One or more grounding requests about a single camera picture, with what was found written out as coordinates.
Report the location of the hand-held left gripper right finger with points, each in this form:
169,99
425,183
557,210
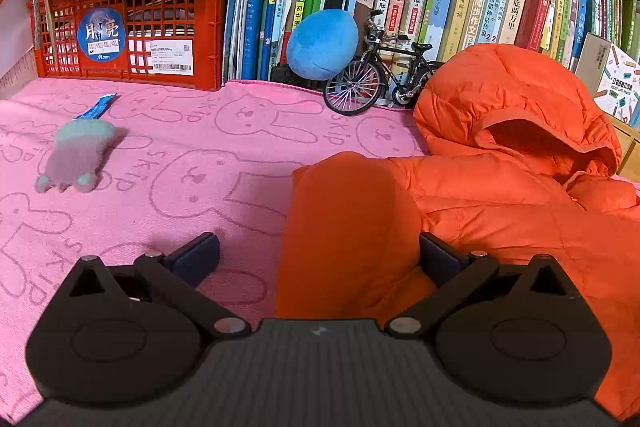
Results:
437,259

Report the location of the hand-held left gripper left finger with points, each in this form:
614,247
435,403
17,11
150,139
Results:
197,257

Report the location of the orange hooded puffer jacket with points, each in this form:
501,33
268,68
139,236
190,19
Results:
500,207

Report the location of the pink rabbit print blanket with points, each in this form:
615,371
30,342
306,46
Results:
175,132

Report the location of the grey plush toy blue tag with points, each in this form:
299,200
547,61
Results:
75,152

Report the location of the miniature black bicycle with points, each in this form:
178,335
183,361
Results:
404,96

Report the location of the wooden drawer box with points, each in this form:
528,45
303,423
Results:
629,147

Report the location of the large red plastic crate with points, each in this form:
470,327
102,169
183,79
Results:
100,34

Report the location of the round blue plush ball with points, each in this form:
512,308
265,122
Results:
322,44

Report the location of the white pencil print box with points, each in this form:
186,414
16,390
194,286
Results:
610,77

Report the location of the row of green spined books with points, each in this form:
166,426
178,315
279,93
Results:
580,7

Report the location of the white paper bag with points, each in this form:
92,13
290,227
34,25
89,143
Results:
15,22

